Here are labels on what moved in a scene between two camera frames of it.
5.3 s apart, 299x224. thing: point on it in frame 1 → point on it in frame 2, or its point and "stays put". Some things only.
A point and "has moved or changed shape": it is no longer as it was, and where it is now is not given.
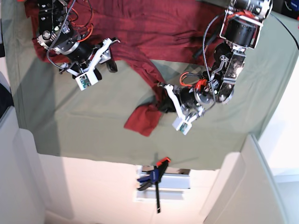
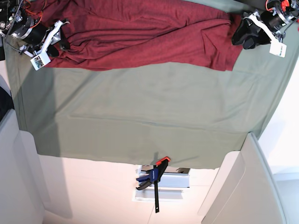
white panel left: [22, 197] stays put
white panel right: [245, 192] stays put
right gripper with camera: [191, 103] → [272, 21]
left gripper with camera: [84, 58] → [35, 39]
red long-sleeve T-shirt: [145, 33] has moved or changed shape
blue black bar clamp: [156, 174] stays put
